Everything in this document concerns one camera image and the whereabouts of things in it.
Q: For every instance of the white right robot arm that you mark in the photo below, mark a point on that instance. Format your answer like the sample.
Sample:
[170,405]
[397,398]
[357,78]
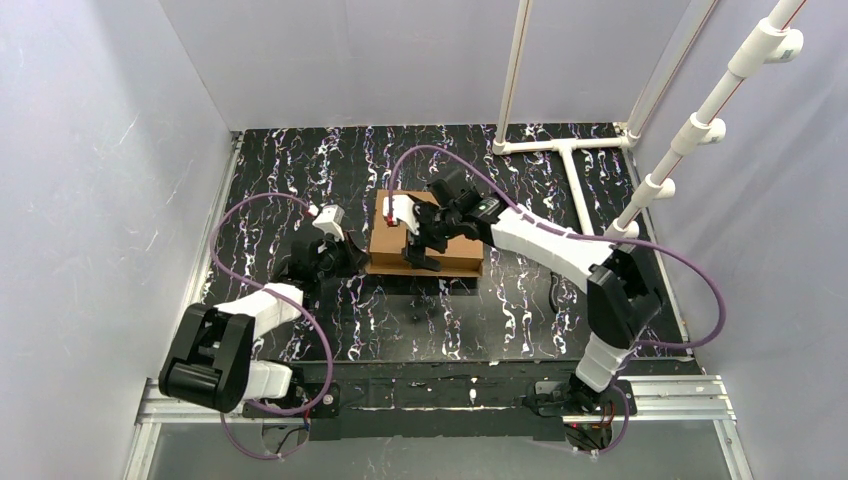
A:
[618,280]

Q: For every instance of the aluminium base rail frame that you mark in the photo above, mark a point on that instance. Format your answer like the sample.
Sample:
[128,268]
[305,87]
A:
[496,399]

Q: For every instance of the black handled pliers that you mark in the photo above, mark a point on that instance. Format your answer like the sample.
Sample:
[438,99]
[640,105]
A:
[564,298]

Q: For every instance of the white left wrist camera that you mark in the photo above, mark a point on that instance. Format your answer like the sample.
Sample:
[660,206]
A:
[329,221]

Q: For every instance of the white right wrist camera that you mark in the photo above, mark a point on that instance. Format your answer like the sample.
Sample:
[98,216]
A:
[400,209]

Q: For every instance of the white PVC camera pole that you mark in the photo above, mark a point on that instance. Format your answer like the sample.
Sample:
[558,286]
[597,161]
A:
[771,40]

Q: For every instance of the brown cardboard box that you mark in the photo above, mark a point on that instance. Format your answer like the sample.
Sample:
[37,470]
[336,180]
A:
[395,250]

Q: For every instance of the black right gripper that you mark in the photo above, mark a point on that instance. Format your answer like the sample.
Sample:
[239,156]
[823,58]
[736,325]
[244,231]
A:
[419,234]

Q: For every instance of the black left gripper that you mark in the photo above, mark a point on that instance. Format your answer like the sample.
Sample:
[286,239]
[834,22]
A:
[346,250]

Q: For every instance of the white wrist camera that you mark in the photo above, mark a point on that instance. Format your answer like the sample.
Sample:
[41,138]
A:
[400,209]
[329,221]

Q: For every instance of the white PVC pipe frame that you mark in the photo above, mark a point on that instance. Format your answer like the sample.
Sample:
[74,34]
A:
[649,99]

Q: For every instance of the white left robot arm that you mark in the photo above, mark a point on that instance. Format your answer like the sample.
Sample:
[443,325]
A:
[210,361]

